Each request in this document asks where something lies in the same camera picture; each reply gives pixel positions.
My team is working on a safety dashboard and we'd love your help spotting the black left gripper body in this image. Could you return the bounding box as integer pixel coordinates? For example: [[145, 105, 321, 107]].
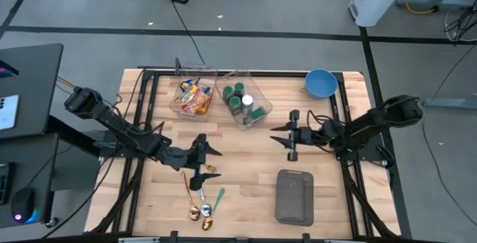
[[178, 133, 208, 192]]

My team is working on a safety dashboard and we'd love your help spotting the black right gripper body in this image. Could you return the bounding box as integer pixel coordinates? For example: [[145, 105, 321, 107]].
[[287, 110, 323, 162]]

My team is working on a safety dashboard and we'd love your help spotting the silver metal spoon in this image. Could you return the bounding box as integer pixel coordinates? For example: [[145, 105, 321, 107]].
[[198, 189, 212, 218]]

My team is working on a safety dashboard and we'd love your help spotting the copper metal spoon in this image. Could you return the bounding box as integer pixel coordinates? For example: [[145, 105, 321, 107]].
[[181, 171, 201, 221]]

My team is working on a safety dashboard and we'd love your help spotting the white lidded spice jar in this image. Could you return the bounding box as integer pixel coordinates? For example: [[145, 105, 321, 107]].
[[241, 94, 255, 116]]

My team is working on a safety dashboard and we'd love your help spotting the red orange snack bag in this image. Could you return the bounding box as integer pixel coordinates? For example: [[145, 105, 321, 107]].
[[182, 84, 206, 114]]

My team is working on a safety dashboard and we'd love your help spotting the grey plastic bin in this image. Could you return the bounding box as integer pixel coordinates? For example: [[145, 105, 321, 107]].
[[274, 168, 315, 227]]

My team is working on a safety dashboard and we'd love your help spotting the blue yellow snack bag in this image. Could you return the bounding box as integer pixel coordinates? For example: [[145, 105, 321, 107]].
[[178, 78, 197, 104]]

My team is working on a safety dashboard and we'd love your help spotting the clear plastic snack bin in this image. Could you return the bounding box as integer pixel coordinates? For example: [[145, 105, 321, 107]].
[[169, 67, 219, 123]]

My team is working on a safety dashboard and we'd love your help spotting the clear plastic spice bin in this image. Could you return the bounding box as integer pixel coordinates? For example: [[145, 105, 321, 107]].
[[215, 69, 274, 131]]

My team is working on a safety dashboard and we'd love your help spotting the blue bowl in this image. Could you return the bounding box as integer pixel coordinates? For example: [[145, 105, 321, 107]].
[[304, 69, 339, 101]]

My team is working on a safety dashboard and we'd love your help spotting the white floor appliance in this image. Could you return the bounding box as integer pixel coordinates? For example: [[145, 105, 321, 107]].
[[348, 0, 405, 28]]

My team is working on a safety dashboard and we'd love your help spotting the grey floor bar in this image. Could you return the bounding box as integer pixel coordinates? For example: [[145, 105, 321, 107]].
[[423, 96, 477, 110]]

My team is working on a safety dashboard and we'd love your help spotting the dark grey desk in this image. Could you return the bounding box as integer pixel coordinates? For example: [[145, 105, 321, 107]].
[[0, 133, 60, 229]]

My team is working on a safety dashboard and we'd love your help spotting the black desk top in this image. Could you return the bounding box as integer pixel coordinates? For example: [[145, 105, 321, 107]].
[[0, 43, 64, 139]]

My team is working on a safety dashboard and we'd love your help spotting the black computer mouse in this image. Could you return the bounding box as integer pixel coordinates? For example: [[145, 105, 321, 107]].
[[10, 186, 37, 224]]

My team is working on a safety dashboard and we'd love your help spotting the black keyboard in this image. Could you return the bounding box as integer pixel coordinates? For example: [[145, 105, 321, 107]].
[[0, 162, 16, 206]]

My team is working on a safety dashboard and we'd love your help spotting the white smartphone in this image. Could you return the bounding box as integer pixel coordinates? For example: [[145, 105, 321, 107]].
[[0, 94, 20, 131]]

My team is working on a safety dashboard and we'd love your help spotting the dark laptop corner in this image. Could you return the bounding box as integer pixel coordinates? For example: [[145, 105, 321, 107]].
[[0, 59, 19, 79]]

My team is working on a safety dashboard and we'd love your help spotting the black metal table frame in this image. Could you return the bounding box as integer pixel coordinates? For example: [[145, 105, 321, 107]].
[[85, 66, 413, 242]]

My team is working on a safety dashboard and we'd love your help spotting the black coiled floor cable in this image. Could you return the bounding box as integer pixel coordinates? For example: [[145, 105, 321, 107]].
[[142, 0, 208, 67]]

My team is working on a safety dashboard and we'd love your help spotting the yellow floor cable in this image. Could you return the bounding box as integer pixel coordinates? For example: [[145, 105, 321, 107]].
[[405, 0, 437, 16]]

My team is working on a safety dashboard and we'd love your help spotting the black cable bundle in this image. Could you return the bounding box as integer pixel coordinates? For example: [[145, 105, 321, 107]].
[[443, 6, 477, 46]]

